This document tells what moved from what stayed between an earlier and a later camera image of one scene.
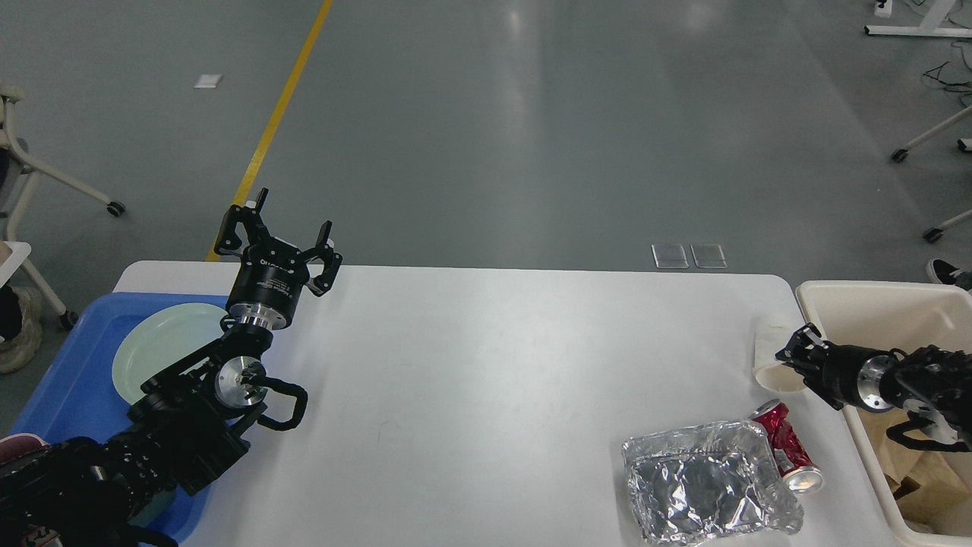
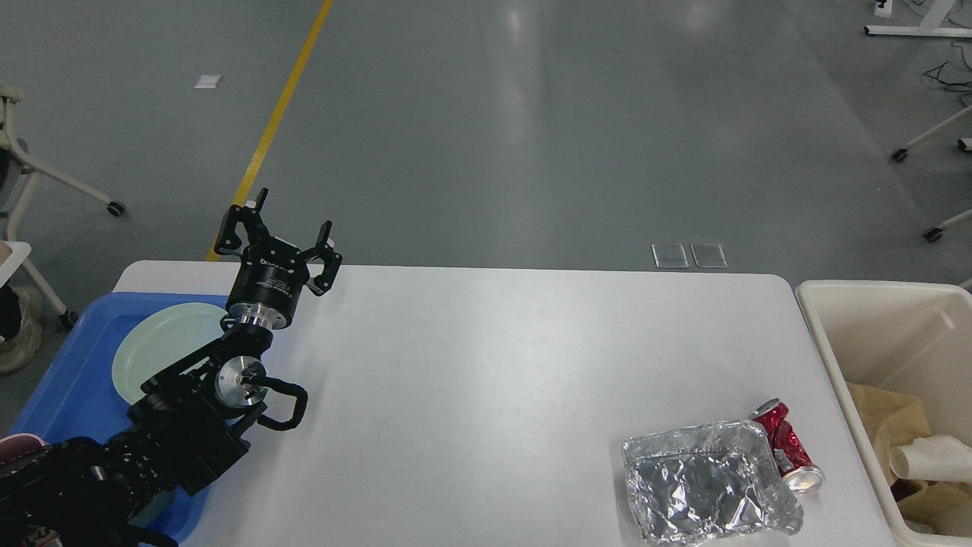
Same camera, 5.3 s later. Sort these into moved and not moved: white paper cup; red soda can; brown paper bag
Moved: white paper cup
Not moved: brown paper bag; red soda can
